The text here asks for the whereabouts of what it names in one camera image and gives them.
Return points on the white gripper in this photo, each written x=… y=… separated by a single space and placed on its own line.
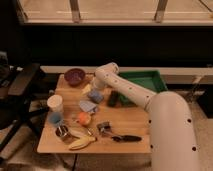
x=97 y=83

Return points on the blue sponge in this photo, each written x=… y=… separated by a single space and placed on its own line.
x=95 y=96

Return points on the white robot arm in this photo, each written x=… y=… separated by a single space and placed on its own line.
x=172 y=135

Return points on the white paper cup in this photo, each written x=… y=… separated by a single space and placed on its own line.
x=55 y=103

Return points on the blue plastic cup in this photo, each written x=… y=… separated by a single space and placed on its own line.
x=55 y=119

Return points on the metal measuring cup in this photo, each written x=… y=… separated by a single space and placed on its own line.
x=64 y=134

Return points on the purple bowl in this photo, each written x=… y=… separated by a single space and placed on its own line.
x=74 y=76

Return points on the light blue folded cloth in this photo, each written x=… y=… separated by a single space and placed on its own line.
x=88 y=106

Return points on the black rectangular block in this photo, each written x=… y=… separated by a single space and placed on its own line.
x=113 y=98

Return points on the orange fruit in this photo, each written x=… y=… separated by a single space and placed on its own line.
x=84 y=119

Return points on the yellow banana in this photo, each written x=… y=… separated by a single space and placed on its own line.
x=81 y=143

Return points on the green plastic tray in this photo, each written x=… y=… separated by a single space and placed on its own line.
x=148 y=79

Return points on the black office chair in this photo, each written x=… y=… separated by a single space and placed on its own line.
x=16 y=96

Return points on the black handled can opener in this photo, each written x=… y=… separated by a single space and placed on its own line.
x=105 y=129

